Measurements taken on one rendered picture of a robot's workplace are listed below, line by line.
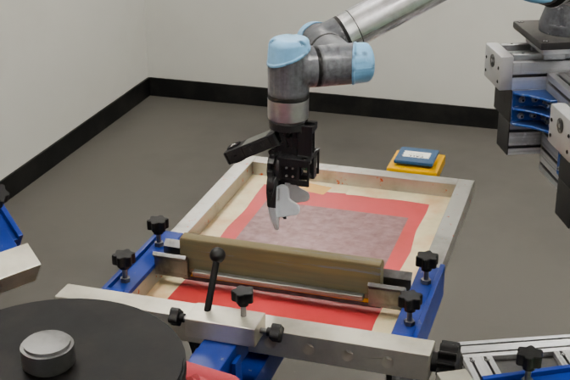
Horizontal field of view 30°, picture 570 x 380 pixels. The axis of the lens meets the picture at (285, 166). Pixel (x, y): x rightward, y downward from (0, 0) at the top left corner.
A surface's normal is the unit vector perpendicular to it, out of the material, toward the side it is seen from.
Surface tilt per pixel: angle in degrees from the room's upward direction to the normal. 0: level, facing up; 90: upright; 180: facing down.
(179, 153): 0
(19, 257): 32
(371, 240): 0
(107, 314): 0
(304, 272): 90
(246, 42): 90
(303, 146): 90
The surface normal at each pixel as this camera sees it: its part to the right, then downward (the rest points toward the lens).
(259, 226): 0.00, -0.92
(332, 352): -0.30, 0.36
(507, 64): 0.11, 0.38
